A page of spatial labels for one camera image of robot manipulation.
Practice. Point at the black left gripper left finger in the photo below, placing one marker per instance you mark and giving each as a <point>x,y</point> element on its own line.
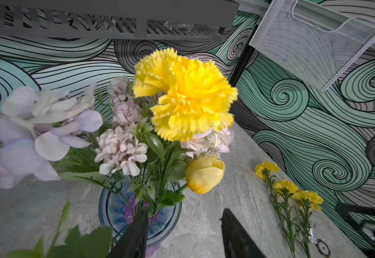
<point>133,243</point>

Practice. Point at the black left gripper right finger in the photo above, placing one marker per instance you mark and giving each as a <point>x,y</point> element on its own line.
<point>237,242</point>

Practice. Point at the purple glass vase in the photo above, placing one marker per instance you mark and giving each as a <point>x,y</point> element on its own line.
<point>119,211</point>

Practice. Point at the yellow carnation flower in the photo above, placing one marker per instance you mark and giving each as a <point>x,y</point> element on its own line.
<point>196,95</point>
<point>307,201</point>
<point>264,171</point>
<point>286,189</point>

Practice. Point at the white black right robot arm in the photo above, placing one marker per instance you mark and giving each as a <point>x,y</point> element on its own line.
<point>362,220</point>

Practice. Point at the small round brown token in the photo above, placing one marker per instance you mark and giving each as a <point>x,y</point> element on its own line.
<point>323,248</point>

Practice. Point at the pink lilac flower bunch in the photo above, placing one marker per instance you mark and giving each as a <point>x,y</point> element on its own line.
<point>51,137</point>

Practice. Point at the black corner frame post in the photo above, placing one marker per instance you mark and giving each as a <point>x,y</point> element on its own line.
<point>247,57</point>

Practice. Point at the clear plastic wall bin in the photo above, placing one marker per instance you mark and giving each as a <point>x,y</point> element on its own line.
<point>314,52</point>

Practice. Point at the black wall tray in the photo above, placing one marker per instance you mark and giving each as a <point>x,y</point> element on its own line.
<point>134,20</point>

